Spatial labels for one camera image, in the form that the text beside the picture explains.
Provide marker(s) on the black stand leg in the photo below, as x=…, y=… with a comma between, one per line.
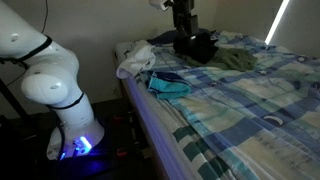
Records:
x=11, y=100

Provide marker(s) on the blue plaid bedsheet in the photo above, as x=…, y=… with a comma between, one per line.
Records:
x=250, y=110

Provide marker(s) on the olive green cloth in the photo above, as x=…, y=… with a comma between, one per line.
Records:
x=233, y=60

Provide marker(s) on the black cloth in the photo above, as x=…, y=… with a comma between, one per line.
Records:
x=201, y=50

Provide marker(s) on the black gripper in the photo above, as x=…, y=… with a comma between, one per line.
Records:
x=185, y=15

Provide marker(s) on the bed mattress with frame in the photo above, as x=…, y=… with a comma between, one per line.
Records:
x=153, y=126

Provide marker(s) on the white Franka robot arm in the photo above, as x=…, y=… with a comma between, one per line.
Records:
x=50, y=86

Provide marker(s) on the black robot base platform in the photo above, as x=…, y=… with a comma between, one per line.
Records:
x=100, y=163

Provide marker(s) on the white cloth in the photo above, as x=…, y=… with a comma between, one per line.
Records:
x=136, y=61

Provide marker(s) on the teal and blue cloth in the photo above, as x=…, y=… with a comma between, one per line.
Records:
x=170, y=89

